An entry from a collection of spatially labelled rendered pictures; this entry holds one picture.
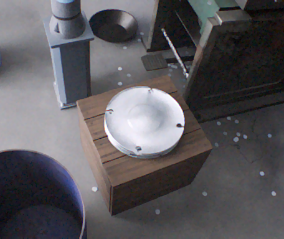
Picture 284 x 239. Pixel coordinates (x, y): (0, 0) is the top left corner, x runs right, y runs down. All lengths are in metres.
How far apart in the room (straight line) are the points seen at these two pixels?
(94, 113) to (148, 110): 0.20
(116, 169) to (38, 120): 0.66
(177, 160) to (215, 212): 0.43
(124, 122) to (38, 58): 0.90
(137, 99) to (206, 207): 0.60
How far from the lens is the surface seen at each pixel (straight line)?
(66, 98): 1.63
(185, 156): 1.18
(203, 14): 1.43
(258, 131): 1.80
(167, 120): 1.20
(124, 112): 1.20
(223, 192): 1.56
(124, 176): 1.12
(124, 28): 2.09
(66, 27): 1.33
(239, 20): 1.29
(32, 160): 1.09
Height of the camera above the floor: 1.37
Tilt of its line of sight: 56 degrees down
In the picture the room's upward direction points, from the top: 11 degrees clockwise
